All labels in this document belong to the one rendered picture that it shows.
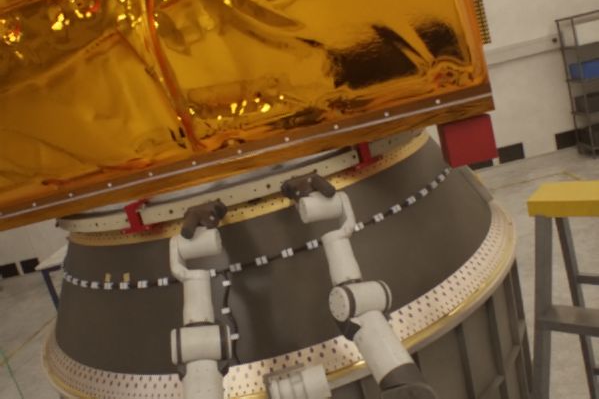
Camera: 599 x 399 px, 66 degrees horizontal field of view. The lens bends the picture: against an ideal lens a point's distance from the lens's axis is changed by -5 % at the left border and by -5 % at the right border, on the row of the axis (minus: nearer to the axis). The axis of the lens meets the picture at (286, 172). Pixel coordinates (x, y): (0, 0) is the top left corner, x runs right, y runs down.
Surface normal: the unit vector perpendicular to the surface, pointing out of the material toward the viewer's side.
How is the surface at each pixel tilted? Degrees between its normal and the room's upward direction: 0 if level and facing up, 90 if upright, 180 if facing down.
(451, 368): 90
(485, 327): 90
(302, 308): 62
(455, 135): 90
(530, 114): 90
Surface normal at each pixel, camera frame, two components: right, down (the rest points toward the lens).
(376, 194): 0.34, -0.43
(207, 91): 0.07, 0.41
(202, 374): 0.11, -0.71
